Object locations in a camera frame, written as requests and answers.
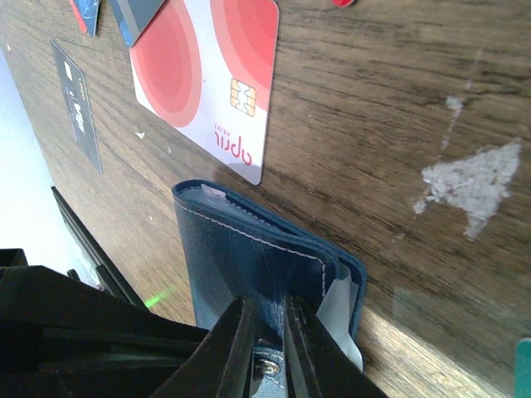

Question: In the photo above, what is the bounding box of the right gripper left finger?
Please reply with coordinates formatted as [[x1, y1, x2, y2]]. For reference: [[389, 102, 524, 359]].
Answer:
[[152, 298, 255, 397]]

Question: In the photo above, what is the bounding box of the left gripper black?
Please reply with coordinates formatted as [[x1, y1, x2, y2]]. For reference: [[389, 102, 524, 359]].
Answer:
[[1, 249, 207, 397]]

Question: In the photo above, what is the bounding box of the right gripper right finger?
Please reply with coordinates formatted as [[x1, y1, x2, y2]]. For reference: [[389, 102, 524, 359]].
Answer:
[[283, 296, 386, 398]]

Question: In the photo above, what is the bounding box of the blue leather card holder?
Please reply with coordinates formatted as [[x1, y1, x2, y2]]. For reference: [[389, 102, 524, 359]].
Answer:
[[172, 180, 367, 397]]

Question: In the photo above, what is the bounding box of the teal card under red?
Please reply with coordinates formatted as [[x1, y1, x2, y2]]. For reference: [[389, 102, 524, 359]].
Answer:
[[514, 337, 531, 398]]

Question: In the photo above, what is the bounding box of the black VIP card left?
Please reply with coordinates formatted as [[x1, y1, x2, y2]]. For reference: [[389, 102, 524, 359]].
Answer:
[[50, 40, 103, 175]]

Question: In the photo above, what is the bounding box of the white card red circle lower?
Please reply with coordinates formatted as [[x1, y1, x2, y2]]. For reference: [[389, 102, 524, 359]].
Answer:
[[129, 1, 280, 185]]

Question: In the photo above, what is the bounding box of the blue card left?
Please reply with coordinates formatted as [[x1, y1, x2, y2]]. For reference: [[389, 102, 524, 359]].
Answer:
[[69, 0, 165, 48]]

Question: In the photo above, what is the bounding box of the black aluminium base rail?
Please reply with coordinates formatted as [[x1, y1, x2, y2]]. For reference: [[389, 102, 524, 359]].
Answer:
[[51, 187, 148, 310]]

